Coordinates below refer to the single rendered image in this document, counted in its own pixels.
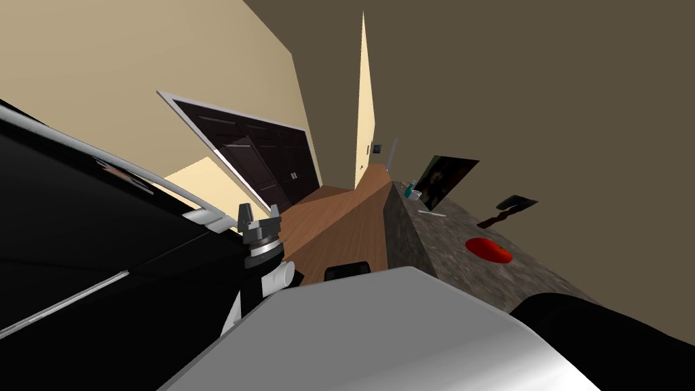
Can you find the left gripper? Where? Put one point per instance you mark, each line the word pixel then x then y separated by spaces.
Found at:
pixel 262 228

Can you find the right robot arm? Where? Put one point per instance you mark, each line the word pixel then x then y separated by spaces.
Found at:
pixel 613 342

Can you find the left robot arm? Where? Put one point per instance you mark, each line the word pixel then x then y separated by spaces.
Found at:
pixel 274 278

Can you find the white cup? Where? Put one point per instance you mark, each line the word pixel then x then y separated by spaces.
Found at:
pixel 415 195

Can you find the teal bottle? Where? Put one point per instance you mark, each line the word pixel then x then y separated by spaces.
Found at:
pixel 410 188

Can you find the black appliance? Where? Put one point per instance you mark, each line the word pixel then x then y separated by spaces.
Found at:
pixel 81 244

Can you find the silver knife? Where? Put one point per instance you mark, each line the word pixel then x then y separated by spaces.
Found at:
pixel 432 213

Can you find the dark framed picture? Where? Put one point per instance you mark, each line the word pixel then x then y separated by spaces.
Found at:
pixel 442 179

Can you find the red tomato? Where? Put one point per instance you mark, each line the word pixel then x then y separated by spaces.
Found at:
pixel 487 250

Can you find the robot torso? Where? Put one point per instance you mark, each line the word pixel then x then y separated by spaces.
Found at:
pixel 380 336

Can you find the dark brown double door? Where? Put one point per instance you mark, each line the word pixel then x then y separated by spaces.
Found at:
pixel 255 157

